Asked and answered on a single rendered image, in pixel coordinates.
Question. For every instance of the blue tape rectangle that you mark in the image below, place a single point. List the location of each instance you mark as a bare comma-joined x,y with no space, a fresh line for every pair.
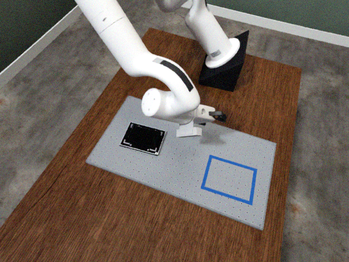
224,194

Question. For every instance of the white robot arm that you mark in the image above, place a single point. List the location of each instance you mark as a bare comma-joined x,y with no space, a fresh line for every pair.
177,105

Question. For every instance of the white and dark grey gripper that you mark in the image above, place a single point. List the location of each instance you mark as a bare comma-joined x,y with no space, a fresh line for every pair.
203,114

